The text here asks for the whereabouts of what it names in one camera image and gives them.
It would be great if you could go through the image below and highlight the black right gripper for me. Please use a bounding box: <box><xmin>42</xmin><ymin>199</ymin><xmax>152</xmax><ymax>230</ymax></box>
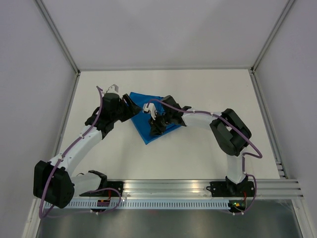
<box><xmin>148</xmin><ymin>111</ymin><xmax>172</xmax><ymax>137</ymax></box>

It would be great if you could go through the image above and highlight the blue cloth napkin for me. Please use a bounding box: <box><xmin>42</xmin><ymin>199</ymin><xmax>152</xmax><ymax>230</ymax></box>
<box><xmin>128</xmin><ymin>92</ymin><xmax>180</xmax><ymax>146</ymax></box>

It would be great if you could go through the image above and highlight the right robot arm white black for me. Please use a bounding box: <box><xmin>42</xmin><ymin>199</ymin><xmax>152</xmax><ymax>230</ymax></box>
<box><xmin>143</xmin><ymin>95</ymin><xmax>252</xmax><ymax>196</ymax></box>

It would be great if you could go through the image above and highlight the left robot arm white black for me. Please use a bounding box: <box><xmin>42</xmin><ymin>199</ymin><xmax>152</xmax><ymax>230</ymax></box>
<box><xmin>33</xmin><ymin>93</ymin><xmax>142</xmax><ymax>208</ymax></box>

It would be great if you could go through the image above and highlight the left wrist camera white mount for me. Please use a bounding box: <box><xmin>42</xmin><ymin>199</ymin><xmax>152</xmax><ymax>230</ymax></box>
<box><xmin>106</xmin><ymin>84</ymin><xmax>119</xmax><ymax>94</ymax></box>

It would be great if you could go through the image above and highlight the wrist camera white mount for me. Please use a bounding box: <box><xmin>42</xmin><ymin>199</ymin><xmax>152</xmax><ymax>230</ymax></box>
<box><xmin>143</xmin><ymin>103</ymin><xmax>156</xmax><ymax>114</ymax></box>
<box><xmin>106</xmin><ymin>84</ymin><xmax>119</xmax><ymax>94</ymax></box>

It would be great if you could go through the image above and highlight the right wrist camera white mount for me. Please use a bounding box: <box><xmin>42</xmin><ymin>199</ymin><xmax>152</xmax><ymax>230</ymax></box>
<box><xmin>143</xmin><ymin>103</ymin><xmax>156</xmax><ymax>114</ymax></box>

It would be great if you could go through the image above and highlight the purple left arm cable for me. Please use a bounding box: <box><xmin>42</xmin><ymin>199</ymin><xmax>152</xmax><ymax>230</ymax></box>
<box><xmin>39</xmin><ymin>86</ymin><xmax>124</xmax><ymax>219</ymax></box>

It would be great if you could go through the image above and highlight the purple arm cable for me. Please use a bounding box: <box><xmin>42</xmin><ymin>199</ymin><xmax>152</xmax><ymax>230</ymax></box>
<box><xmin>39</xmin><ymin>86</ymin><xmax>124</xmax><ymax>219</ymax></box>
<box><xmin>148</xmin><ymin>99</ymin><xmax>263</xmax><ymax>199</ymax></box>

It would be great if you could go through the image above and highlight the aluminium mounting rail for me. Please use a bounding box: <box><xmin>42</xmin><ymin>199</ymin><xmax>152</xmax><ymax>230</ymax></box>
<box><xmin>121</xmin><ymin>179</ymin><xmax>304</xmax><ymax>199</ymax></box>

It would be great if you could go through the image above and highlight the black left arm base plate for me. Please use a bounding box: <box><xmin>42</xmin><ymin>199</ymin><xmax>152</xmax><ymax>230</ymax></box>
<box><xmin>79</xmin><ymin>181</ymin><xmax>124</xmax><ymax>198</ymax></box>

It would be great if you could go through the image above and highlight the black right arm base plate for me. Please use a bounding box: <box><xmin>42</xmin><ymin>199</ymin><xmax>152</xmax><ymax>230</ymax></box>
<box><xmin>206</xmin><ymin>181</ymin><xmax>256</xmax><ymax>198</ymax></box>

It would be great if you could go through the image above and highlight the white slotted cable duct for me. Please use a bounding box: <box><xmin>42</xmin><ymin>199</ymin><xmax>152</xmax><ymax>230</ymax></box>
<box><xmin>66</xmin><ymin>199</ymin><xmax>230</xmax><ymax>210</ymax></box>

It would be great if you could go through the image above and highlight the aluminium frame left post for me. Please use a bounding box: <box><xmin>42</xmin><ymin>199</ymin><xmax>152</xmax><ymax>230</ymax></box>
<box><xmin>33</xmin><ymin>0</ymin><xmax>81</xmax><ymax>75</ymax></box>

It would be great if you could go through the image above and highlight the aluminium frame post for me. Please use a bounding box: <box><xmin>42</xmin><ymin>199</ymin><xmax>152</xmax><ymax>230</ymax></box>
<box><xmin>251</xmin><ymin>0</ymin><xmax>298</xmax><ymax>71</ymax></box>
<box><xmin>33</xmin><ymin>0</ymin><xmax>81</xmax><ymax>75</ymax></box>

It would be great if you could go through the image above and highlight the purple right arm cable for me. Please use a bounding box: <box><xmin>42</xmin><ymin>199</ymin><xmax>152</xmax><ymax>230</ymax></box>
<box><xmin>148</xmin><ymin>99</ymin><xmax>263</xmax><ymax>199</ymax></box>

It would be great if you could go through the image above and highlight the aluminium frame right post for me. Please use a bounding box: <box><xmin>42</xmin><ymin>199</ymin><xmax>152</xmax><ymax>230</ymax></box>
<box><xmin>251</xmin><ymin>0</ymin><xmax>298</xmax><ymax>71</ymax></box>

